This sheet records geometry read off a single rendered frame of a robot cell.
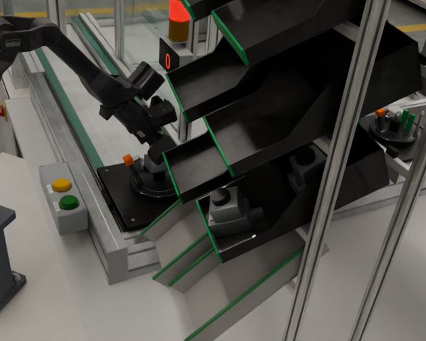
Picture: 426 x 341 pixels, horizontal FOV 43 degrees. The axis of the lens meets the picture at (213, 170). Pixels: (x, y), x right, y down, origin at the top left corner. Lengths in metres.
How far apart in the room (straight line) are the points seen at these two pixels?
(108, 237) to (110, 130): 0.52
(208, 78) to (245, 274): 0.34
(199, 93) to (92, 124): 0.83
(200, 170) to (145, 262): 0.34
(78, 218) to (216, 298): 0.44
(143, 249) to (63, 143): 0.44
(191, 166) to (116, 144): 0.62
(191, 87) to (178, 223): 0.32
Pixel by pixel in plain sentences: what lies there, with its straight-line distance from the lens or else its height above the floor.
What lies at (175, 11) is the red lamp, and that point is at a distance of 1.32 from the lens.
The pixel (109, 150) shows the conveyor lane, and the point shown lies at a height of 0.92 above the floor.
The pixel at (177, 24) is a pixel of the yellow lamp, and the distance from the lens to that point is 1.33.
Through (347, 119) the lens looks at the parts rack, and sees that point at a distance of 0.69.
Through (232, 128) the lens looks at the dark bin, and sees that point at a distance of 0.80.
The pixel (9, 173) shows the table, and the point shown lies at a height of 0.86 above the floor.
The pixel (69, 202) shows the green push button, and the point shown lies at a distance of 1.27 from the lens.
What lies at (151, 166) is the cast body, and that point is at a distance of 1.25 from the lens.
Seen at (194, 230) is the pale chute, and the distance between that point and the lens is 1.07.
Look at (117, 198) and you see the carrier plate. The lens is 1.28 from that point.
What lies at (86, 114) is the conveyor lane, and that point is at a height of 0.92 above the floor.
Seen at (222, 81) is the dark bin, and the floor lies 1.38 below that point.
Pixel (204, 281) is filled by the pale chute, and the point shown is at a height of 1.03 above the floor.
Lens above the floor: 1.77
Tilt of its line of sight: 35 degrees down
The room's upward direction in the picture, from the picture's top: 6 degrees clockwise
